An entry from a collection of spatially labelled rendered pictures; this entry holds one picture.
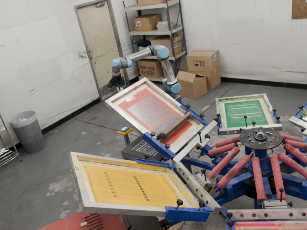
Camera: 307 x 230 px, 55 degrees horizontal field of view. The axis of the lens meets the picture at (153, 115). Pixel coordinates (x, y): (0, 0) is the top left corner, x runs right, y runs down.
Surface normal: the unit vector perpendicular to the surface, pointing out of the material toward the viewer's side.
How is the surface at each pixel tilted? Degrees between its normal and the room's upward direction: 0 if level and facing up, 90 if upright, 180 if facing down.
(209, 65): 90
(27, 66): 90
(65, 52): 90
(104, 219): 0
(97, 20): 90
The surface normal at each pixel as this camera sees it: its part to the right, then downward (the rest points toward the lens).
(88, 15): 0.77, 0.15
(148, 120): 0.26, -0.66
